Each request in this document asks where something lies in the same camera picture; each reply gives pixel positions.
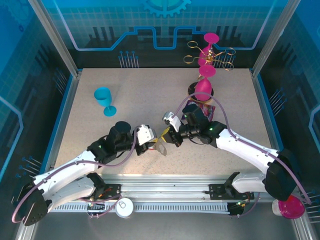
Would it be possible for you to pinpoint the purple candy bag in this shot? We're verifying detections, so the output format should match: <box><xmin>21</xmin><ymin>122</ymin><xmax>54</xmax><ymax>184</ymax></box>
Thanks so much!
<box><xmin>182</xmin><ymin>99</ymin><xmax>217</xmax><ymax>120</ymax></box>

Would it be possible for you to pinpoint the pink goblet upside down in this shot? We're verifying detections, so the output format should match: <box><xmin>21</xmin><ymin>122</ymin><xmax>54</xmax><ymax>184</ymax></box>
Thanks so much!
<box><xmin>193</xmin><ymin>64</ymin><xmax>217</xmax><ymax>101</ymax></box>

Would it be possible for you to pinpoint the aluminium front beam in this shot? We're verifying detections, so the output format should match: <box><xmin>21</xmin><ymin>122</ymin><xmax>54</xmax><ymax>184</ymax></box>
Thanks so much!
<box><xmin>31</xmin><ymin>174</ymin><xmax>301</xmax><ymax>201</ymax></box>

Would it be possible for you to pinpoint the blue plastic goblet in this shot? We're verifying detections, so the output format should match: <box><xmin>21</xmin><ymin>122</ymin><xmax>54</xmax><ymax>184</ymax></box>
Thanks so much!
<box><xmin>93</xmin><ymin>86</ymin><xmax>117</xmax><ymax>118</ymax></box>

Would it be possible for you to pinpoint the pink goblet hanging on rack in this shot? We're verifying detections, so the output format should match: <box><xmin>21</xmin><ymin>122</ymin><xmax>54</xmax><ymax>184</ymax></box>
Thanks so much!
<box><xmin>198</xmin><ymin>32</ymin><xmax>220</xmax><ymax>66</ymax></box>

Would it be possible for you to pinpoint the pink and white cup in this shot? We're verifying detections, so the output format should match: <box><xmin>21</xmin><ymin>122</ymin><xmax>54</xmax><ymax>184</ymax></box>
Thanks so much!
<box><xmin>271</xmin><ymin>196</ymin><xmax>306</xmax><ymax>220</ymax></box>

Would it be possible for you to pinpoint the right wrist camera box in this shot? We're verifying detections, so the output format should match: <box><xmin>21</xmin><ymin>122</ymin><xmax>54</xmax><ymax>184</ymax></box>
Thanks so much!
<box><xmin>162</xmin><ymin>111</ymin><xmax>182</xmax><ymax>133</ymax></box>

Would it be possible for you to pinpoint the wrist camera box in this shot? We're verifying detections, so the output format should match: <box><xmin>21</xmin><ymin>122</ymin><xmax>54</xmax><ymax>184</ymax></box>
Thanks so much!
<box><xmin>162</xmin><ymin>111</ymin><xmax>182</xmax><ymax>133</ymax></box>
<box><xmin>136</xmin><ymin>124</ymin><xmax>156</xmax><ymax>146</ymax></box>

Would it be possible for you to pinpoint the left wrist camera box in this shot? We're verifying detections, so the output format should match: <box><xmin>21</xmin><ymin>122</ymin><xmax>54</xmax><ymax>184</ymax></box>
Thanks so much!
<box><xmin>136</xmin><ymin>124</ymin><xmax>156</xmax><ymax>146</ymax></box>

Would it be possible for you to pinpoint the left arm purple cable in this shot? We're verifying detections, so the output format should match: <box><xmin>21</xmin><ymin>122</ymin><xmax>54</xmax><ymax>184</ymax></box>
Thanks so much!
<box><xmin>11</xmin><ymin>126</ymin><xmax>138</xmax><ymax>224</ymax></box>

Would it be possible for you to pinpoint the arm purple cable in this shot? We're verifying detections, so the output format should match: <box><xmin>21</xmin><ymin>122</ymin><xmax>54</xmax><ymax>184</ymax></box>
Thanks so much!
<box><xmin>173</xmin><ymin>92</ymin><xmax>312</xmax><ymax>218</ymax></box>
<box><xmin>11</xmin><ymin>126</ymin><xmax>138</xmax><ymax>224</ymax></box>

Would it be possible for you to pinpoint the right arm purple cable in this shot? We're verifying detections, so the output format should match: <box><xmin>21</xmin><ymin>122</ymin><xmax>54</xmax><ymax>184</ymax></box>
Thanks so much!
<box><xmin>173</xmin><ymin>92</ymin><xmax>312</xmax><ymax>218</ymax></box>

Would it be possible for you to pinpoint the gold wire glass rack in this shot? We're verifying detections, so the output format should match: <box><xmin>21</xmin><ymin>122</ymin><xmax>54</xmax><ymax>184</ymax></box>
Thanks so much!
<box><xmin>183</xmin><ymin>40</ymin><xmax>236</xmax><ymax>105</ymax></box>

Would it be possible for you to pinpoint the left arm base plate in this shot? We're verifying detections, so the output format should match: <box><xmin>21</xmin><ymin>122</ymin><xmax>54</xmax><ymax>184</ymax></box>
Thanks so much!
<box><xmin>96</xmin><ymin>183</ymin><xmax>125</xmax><ymax>201</ymax></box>

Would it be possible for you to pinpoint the slotted cable duct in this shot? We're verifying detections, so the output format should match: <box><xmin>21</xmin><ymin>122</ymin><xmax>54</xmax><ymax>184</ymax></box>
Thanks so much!
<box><xmin>47</xmin><ymin>202</ymin><xmax>231</xmax><ymax>214</ymax></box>

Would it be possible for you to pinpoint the aluminium side rail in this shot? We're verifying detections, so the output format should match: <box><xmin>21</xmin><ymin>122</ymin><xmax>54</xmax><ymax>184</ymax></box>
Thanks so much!
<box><xmin>41</xmin><ymin>71</ymin><xmax>83</xmax><ymax>182</ymax></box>
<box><xmin>249</xmin><ymin>71</ymin><xmax>293</xmax><ymax>182</ymax></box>

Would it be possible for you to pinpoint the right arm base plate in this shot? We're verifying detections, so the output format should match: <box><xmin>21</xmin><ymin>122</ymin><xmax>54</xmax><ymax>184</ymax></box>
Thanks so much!
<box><xmin>208</xmin><ymin>183</ymin><xmax>255</xmax><ymax>201</ymax></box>

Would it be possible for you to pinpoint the aluminium frame post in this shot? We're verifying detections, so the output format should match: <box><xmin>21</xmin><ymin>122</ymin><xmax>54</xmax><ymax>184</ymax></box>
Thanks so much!
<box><xmin>250</xmin><ymin>0</ymin><xmax>297</xmax><ymax>77</ymax></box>
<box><xmin>28</xmin><ymin>0</ymin><xmax>83</xmax><ymax>77</ymax></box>

